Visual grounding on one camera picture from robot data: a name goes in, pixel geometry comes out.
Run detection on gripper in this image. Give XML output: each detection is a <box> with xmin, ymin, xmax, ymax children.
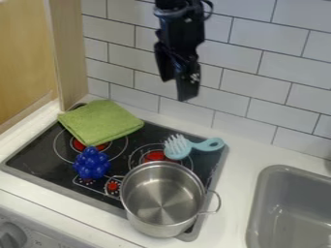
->
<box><xmin>152</xmin><ymin>9</ymin><xmax>207</xmax><ymax>103</ymax></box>

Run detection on light blue brush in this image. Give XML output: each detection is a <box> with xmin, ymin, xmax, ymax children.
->
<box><xmin>163</xmin><ymin>133</ymin><xmax>226</xmax><ymax>161</ymax></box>

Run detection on green cloth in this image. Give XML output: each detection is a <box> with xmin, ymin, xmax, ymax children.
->
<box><xmin>56</xmin><ymin>99</ymin><xmax>146</xmax><ymax>147</ymax></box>

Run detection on toy stove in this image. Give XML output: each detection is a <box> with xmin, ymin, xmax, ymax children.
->
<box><xmin>0</xmin><ymin>102</ymin><xmax>230</xmax><ymax>243</ymax></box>

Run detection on blue toy grapes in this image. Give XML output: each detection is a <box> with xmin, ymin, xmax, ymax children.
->
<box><xmin>71</xmin><ymin>145</ymin><xmax>113</xmax><ymax>180</ymax></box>

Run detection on silver pot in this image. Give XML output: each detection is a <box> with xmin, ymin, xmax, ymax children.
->
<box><xmin>118</xmin><ymin>160</ymin><xmax>223</xmax><ymax>239</ymax></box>

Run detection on toy sink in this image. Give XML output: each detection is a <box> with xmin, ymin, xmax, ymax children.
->
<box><xmin>244</xmin><ymin>164</ymin><xmax>331</xmax><ymax>248</ymax></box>

